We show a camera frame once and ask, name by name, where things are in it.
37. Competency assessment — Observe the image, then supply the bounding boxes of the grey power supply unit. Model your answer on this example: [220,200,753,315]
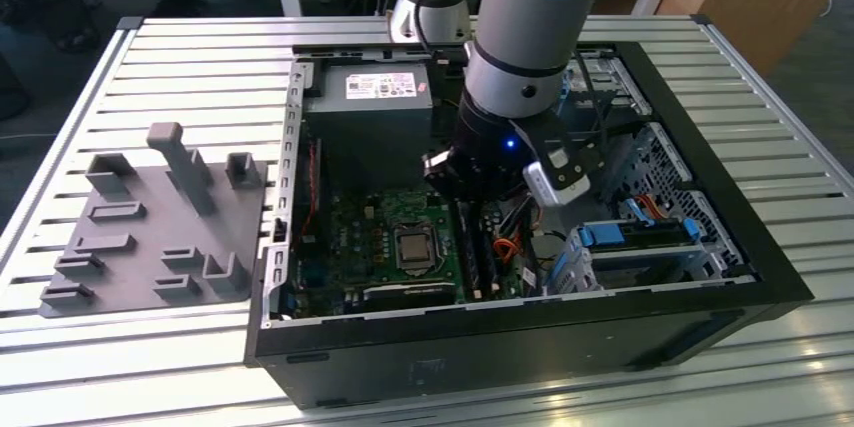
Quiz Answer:
[302,63,463,193]

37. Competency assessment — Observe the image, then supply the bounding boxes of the CPU socket with silver CPU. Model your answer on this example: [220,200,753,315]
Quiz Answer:
[390,220,440,276]

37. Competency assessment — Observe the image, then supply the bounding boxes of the green motherboard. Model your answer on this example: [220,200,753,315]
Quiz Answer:
[285,185,535,319]

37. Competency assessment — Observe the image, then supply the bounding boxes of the blue disk carrier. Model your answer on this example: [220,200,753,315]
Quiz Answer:
[575,219,700,251]

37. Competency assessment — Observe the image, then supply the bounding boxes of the metal drive cage, blue clips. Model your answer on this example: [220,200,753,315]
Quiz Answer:
[557,51,653,121]

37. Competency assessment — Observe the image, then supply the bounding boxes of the black graphics card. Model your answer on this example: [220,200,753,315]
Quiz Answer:
[361,280,463,309]

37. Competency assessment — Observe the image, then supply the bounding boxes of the metal disk bay cage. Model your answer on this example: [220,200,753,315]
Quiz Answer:
[547,219,743,294]

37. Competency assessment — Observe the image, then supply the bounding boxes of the black PC case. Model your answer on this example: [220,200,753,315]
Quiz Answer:
[242,40,816,411]

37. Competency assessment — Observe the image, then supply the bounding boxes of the grey parts rack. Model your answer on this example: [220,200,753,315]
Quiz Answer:
[38,121,272,320]

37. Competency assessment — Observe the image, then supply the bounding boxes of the orange wire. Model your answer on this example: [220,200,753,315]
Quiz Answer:
[491,238,529,267]

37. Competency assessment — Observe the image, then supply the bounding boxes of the red wire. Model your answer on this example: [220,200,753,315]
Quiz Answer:
[298,138,322,242]

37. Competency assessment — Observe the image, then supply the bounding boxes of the orange flat data cable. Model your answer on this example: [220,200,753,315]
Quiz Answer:
[629,193,676,222]

